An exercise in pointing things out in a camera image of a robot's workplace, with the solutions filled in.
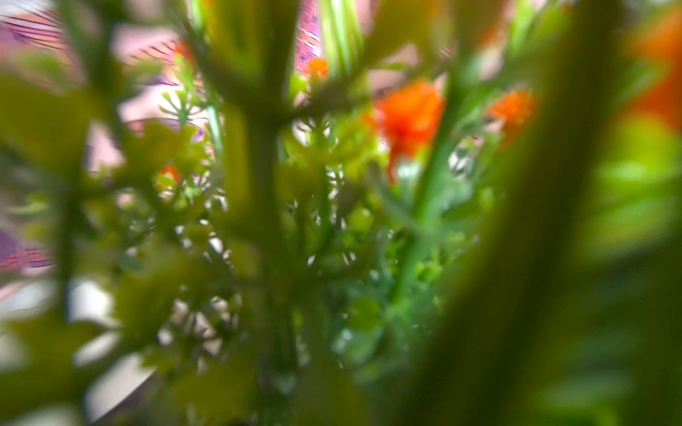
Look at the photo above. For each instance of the orange flower pot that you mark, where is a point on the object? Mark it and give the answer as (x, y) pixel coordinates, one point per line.
(468, 215)

